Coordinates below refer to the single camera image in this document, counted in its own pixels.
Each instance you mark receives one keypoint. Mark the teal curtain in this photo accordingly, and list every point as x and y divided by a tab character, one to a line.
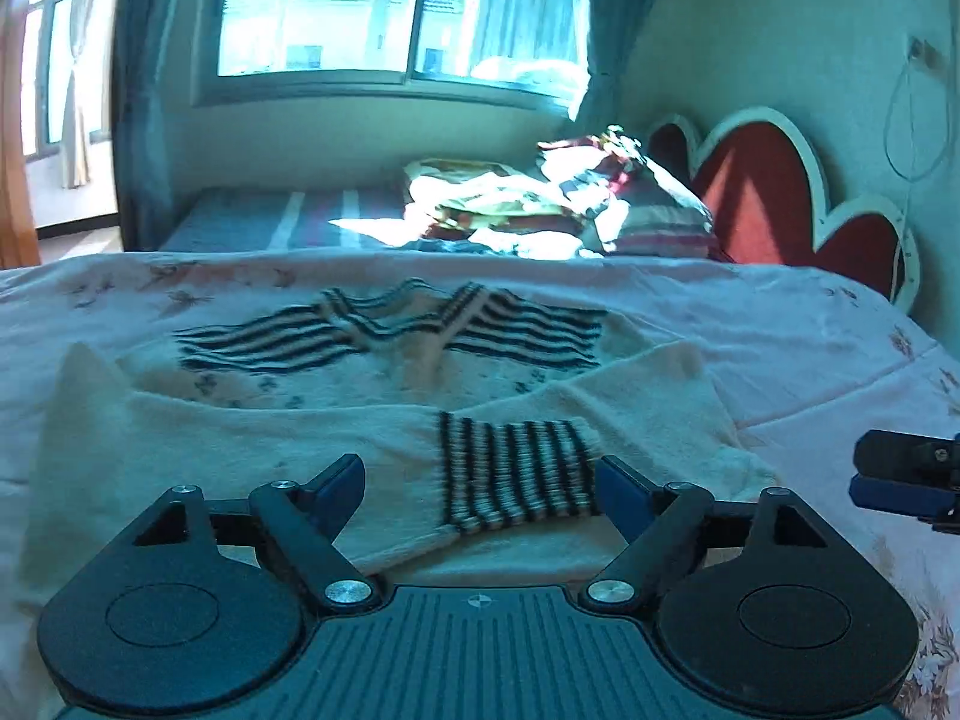
146	90
626	7

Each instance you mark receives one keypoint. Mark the wooden door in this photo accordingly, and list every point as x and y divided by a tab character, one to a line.
15	187

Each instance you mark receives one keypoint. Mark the wall socket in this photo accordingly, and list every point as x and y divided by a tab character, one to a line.
927	56

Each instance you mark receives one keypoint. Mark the tall side window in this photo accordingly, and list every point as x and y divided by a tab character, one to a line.
41	52

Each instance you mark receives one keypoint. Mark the red heart-shaped headboard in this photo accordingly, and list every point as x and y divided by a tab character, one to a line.
757	187

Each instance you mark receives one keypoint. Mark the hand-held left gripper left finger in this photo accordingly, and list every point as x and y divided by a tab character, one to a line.
339	486

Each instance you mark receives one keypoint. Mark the white black-striped knit sweater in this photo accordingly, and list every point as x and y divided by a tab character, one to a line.
315	420

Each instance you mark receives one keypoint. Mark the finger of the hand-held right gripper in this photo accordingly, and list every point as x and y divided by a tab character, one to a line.
892	493
900	454

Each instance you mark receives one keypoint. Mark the large sliding window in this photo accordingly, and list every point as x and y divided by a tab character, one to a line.
322	7

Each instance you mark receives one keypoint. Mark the white sheer curtain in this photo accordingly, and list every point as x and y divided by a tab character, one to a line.
79	75

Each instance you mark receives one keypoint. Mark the folded patterned quilt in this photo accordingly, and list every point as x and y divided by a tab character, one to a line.
487	199

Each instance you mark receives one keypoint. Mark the pink floral blanket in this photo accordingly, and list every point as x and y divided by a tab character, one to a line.
817	330

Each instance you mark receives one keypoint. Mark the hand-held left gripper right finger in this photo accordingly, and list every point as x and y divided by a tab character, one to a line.
621	487

